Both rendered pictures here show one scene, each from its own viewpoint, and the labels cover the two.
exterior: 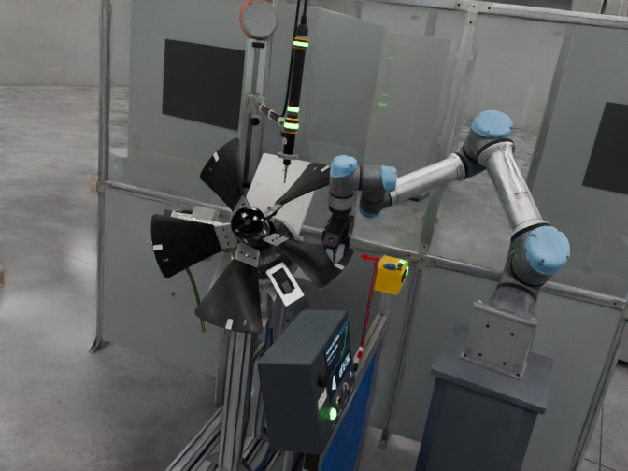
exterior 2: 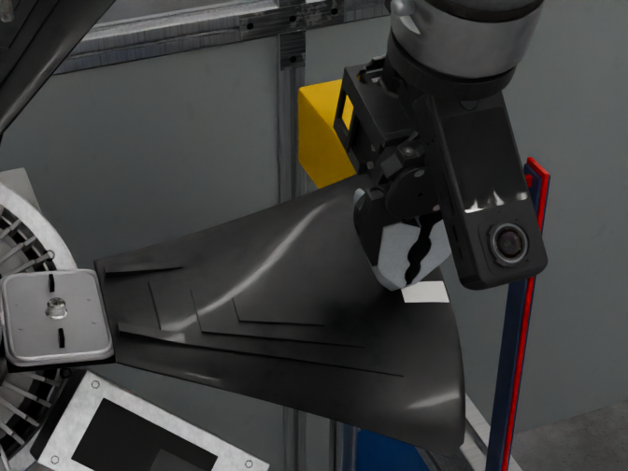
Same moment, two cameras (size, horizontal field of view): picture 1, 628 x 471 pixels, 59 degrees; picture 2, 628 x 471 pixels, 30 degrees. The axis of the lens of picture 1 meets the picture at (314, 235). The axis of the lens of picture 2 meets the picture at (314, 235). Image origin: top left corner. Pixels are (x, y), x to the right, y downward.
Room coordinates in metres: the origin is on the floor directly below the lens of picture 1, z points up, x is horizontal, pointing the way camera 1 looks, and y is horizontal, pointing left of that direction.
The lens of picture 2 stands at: (1.24, 0.35, 1.64)
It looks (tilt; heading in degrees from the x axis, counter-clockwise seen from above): 36 degrees down; 322
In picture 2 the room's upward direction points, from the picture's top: straight up
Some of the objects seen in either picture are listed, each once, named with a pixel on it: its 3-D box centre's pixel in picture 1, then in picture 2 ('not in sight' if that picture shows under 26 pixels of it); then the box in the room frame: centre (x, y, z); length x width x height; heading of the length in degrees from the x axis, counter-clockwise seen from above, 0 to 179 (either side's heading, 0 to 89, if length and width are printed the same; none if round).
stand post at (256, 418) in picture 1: (263, 339); not in sight; (2.15, 0.16, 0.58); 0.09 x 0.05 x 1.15; 74
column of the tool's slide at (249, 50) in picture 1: (237, 240); not in sight; (2.47, 0.35, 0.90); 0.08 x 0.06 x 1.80; 109
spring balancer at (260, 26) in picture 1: (258, 19); not in sight; (2.47, 0.35, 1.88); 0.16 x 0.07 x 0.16; 109
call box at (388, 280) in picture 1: (390, 276); (373, 159); (1.97, -0.31, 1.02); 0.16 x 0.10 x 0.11; 164
